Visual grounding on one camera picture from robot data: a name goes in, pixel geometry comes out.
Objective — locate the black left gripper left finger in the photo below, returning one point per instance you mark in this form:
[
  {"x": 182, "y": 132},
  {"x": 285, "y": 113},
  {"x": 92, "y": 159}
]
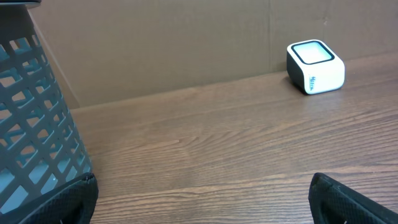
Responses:
[{"x": 72, "y": 202}]

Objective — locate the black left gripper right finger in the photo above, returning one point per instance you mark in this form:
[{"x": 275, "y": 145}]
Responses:
[{"x": 333, "y": 202}]

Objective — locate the white barcode scanner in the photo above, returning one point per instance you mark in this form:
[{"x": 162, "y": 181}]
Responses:
[{"x": 314, "y": 67}]

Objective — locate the grey plastic mesh basket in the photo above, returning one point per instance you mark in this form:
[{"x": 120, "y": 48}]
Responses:
[{"x": 41, "y": 148}]

